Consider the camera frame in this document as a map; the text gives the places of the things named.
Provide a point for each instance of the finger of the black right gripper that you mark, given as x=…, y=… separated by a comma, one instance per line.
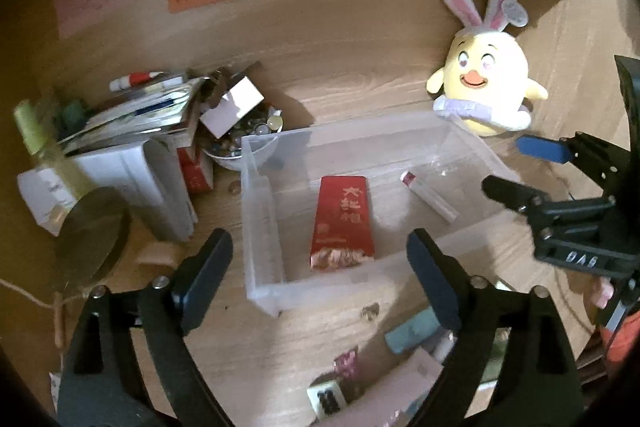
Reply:
x=589, y=154
x=513, y=195

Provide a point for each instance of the clear plastic storage bin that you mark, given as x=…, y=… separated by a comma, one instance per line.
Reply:
x=280, y=196

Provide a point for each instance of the red small box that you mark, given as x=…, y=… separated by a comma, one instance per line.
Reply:
x=197, y=169

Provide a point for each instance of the red white marker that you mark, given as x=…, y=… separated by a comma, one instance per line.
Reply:
x=132, y=80

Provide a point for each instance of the white bowl of trinkets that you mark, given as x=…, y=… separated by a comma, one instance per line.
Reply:
x=259, y=128

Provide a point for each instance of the stack of books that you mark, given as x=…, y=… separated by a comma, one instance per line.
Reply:
x=167, y=110

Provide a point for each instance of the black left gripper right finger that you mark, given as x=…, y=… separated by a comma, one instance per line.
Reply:
x=538, y=383

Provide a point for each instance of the person's right hand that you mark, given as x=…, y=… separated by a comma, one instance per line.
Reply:
x=602, y=292

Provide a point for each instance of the white tube red cap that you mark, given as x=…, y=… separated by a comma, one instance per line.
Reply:
x=430, y=196

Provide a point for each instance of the white paper box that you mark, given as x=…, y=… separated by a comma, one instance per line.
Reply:
x=149, y=177

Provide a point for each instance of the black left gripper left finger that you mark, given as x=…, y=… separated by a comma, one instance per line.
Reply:
x=102, y=384

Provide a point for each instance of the teal tube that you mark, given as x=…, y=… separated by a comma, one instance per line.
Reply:
x=413, y=332

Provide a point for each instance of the small white box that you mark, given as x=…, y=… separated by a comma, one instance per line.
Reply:
x=233, y=106

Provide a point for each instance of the brown mug with lid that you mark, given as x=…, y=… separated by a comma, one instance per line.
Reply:
x=92, y=239

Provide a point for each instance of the red tea packet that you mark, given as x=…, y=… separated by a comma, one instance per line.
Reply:
x=342, y=236

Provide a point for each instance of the green spray bottle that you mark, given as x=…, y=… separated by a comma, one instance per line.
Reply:
x=46, y=155

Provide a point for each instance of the yellow chick plush toy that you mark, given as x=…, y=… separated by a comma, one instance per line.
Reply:
x=485, y=79

